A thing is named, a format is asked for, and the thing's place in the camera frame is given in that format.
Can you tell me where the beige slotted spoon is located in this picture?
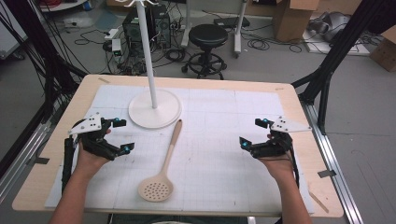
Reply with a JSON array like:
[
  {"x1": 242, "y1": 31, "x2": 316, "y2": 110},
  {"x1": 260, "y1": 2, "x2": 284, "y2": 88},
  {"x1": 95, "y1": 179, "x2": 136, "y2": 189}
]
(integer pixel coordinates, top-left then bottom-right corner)
[{"x1": 137, "y1": 119, "x2": 184, "y2": 203}]

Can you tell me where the white hook stand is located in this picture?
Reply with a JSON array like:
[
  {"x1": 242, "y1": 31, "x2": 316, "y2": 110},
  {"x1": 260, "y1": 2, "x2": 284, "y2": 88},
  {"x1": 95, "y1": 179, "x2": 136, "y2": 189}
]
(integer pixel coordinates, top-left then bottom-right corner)
[{"x1": 114, "y1": 0, "x2": 183, "y2": 130}]

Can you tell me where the grey headset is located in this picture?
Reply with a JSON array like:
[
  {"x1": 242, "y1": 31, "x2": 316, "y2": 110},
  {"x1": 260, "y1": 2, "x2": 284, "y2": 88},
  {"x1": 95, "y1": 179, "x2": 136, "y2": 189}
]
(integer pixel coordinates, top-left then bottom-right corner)
[{"x1": 307, "y1": 11, "x2": 352, "y2": 43}]

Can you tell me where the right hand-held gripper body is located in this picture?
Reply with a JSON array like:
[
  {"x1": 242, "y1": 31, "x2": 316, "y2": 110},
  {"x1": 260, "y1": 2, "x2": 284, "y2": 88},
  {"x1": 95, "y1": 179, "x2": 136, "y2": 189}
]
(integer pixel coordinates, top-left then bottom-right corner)
[{"x1": 249, "y1": 116, "x2": 313, "y2": 160}]

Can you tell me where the tall cardboard box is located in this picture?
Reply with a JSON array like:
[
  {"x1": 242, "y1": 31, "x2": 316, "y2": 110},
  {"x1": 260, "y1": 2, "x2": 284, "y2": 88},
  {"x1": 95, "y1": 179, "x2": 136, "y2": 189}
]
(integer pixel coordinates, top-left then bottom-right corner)
[{"x1": 271, "y1": 0, "x2": 320, "y2": 44}]

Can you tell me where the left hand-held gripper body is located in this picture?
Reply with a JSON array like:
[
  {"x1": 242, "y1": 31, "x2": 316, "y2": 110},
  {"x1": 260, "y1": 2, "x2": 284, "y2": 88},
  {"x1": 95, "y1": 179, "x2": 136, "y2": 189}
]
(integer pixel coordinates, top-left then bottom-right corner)
[{"x1": 68, "y1": 112, "x2": 123, "y2": 161}]

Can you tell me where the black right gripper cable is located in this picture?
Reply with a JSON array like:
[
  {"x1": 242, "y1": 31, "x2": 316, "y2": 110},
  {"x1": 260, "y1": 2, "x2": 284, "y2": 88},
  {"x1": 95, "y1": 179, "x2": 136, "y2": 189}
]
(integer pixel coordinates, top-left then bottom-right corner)
[{"x1": 288, "y1": 145, "x2": 301, "y2": 189}]

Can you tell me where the white power strip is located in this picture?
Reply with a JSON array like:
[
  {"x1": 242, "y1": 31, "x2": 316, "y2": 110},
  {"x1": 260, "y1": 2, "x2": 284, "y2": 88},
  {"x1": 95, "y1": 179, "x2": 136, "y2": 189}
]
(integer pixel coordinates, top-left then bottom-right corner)
[{"x1": 104, "y1": 28, "x2": 120, "y2": 42}]

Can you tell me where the white grid mat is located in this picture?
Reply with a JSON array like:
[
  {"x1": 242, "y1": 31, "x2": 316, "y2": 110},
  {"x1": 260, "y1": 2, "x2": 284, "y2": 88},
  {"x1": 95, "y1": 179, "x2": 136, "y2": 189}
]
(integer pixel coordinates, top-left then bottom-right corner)
[{"x1": 44, "y1": 84, "x2": 315, "y2": 217}]

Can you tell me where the black round stool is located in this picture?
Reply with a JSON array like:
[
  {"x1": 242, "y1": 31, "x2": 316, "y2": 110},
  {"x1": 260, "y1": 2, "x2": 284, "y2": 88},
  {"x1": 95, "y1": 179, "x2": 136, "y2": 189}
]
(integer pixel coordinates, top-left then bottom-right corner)
[{"x1": 180, "y1": 23, "x2": 230, "y2": 81}]

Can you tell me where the aluminium rail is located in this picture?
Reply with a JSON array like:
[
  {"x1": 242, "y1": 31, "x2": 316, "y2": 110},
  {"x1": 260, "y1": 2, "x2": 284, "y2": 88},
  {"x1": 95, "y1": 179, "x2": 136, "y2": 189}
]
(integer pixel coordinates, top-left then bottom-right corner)
[
  {"x1": 0, "y1": 99, "x2": 62, "y2": 204},
  {"x1": 301, "y1": 101, "x2": 365, "y2": 224}
]

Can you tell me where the thin wooden stick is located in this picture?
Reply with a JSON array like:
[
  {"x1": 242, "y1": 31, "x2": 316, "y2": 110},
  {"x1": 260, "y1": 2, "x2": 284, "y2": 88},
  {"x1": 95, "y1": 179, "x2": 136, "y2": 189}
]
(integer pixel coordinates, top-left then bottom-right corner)
[{"x1": 307, "y1": 190, "x2": 330, "y2": 215}]

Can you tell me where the white floor board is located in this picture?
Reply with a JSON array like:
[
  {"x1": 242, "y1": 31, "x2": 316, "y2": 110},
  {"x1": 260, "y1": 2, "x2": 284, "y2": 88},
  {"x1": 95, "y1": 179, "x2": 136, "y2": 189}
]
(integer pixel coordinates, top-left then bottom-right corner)
[{"x1": 302, "y1": 28, "x2": 372, "y2": 57}]

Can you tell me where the person's left hand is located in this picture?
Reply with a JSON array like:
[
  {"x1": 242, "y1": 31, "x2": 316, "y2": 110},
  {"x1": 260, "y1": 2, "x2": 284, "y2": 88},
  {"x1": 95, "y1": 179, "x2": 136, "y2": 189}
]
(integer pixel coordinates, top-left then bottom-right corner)
[{"x1": 74, "y1": 128, "x2": 112, "y2": 180}]

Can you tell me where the wooden table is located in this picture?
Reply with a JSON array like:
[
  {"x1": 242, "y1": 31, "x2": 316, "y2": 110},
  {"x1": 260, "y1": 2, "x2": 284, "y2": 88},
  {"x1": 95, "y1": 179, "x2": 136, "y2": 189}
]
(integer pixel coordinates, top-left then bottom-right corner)
[{"x1": 11, "y1": 74, "x2": 345, "y2": 219}]

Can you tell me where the person's right hand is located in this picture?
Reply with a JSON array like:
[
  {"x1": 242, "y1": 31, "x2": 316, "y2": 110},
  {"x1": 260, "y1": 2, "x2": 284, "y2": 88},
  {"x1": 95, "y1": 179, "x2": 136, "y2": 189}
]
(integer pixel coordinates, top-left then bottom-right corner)
[{"x1": 259, "y1": 133, "x2": 296, "y2": 183}]

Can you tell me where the small cardboard box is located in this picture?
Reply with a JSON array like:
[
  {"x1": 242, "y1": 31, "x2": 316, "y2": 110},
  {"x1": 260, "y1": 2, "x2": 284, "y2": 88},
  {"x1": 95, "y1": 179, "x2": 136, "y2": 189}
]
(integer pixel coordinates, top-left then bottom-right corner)
[{"x1": 369, "y1": 25, "x2": 396, "y2": 74}]

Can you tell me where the black metal frame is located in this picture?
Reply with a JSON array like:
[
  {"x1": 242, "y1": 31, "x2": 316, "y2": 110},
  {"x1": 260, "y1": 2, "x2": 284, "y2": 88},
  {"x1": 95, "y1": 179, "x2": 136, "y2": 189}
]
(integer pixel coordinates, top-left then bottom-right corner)
[
  {"x1": 0, "y1": 0, "x2": 90, "y2": 180},
  {"x1": 290, "y1": 0, "x2": 396, "y2": 135}
]

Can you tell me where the black flat device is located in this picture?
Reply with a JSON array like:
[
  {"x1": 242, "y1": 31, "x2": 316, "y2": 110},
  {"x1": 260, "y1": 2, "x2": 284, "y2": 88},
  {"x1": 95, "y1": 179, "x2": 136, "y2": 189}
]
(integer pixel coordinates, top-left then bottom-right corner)
[{"x1": 213, "y1": 15, "x2": 251, "y2": 30}]

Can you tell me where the black computer tower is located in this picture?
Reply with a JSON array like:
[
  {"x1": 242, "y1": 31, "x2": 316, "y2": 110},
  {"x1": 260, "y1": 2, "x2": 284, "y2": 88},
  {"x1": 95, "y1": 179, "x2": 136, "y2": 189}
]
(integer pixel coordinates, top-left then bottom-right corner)
[{"x1": 121, "y1": 3, "x2": 173, "y2": 55}]

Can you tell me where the coiled black floor cable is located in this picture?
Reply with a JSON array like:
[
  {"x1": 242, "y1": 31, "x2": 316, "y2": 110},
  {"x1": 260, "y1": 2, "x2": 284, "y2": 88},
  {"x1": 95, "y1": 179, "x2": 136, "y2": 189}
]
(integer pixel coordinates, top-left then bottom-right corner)
[{"x1": 247, "y1": 36, "x2": 271, "y2": 51}]

